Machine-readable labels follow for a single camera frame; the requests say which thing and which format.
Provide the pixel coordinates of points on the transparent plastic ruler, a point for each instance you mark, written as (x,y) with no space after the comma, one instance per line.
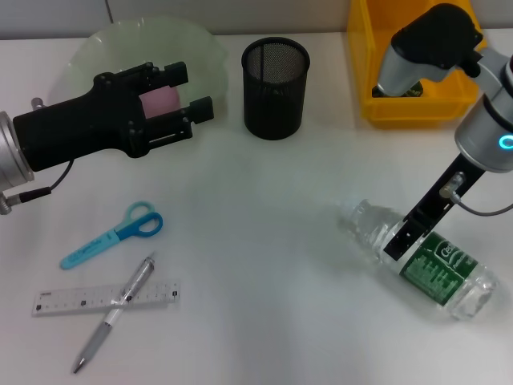
(60,302)

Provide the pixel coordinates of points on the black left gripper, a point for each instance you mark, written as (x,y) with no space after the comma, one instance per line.
(80,124)

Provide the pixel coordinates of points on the green plastic wrapper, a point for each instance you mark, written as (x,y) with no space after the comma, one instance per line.
(413,90)

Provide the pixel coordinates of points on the green glass fruit plate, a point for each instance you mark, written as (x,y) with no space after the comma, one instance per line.
(200,52)

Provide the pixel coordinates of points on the black mesh pen cup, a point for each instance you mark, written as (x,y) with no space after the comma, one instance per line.
(272,108)

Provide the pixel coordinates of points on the clear silver ballpoint pen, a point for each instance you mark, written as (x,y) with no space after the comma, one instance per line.
(100,337)

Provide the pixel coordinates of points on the yellow plastic storage bin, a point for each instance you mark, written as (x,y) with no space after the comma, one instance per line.
(401,110)

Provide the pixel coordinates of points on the clear bottle with green label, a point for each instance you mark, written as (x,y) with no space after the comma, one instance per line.
(441,280)

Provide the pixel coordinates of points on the blue scissors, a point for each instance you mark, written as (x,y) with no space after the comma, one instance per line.
(100,244)

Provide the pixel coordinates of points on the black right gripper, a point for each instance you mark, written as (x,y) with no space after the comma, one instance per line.
(429,208)

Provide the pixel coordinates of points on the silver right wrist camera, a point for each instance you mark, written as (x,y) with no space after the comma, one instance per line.
(437,40)

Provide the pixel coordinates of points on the pink toy peach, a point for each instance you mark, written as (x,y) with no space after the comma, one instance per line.
(160,102)

